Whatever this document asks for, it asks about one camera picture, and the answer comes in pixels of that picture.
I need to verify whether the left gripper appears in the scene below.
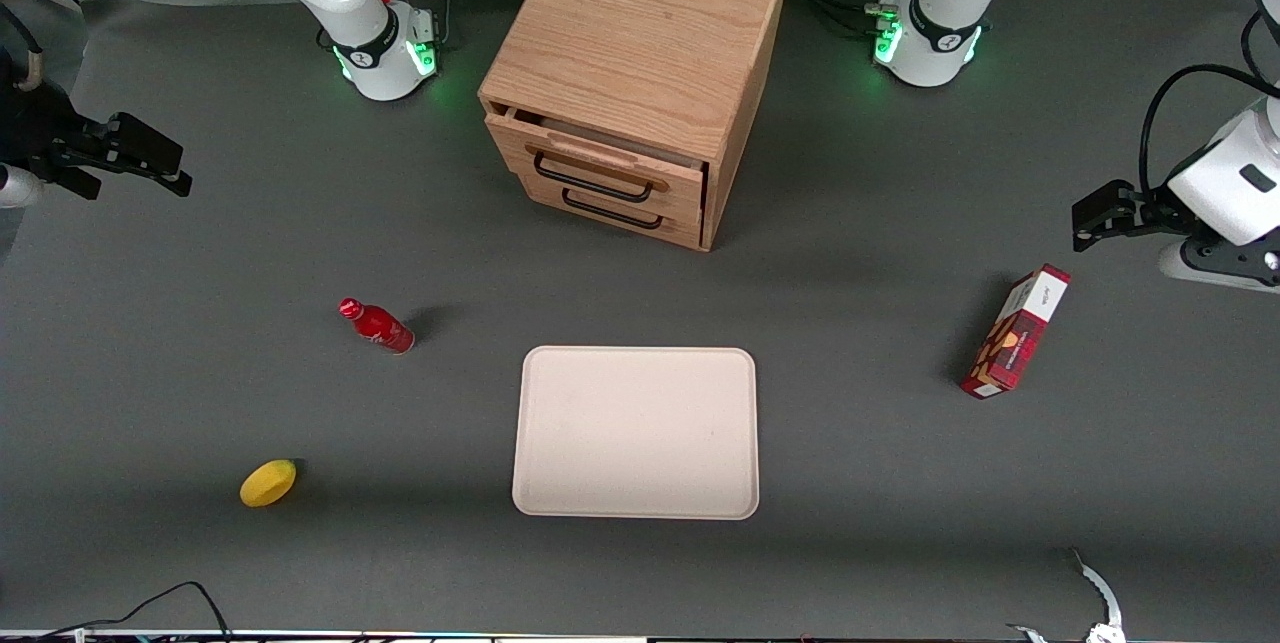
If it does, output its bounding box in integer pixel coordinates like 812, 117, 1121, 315
1072, 108, 1280, 253

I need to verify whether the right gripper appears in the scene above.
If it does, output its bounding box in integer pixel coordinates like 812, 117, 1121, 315
0, 83, 192, 201

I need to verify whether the beige rectangular tray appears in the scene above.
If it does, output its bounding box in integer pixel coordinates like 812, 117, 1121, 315
511, 346, 761, 521

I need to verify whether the yellow lemon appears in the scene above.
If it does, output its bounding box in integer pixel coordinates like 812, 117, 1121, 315
239, 459, 298, 508

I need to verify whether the red coke bottle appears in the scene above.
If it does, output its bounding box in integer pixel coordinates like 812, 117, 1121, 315
338, 298, 416, 356

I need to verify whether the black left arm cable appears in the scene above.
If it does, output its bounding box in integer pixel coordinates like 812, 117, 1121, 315
1140, 11, 1280, 199

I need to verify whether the wooden drawer with notch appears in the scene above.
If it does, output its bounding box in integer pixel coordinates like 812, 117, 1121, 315
485, 107, 708, 224

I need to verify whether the wooden drawer cabinet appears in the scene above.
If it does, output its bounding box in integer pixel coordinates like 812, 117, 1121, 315
478, 0, 792, 253

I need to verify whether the black cable on table edge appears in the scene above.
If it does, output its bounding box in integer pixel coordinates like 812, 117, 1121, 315
0, 581, 236, 643

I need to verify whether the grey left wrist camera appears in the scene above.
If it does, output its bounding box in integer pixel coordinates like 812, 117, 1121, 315
1158, 238, 1280, 296

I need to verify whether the black drawer handle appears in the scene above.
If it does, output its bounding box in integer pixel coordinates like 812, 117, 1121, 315
532, 151, 656, 204
561, 188, 665, 231

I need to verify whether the plain wooden drawer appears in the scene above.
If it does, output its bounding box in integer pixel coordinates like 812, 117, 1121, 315
518, 173, 703, 250

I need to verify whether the red cracker box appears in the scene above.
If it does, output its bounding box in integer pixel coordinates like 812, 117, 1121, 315
960, 263, 1072, 400

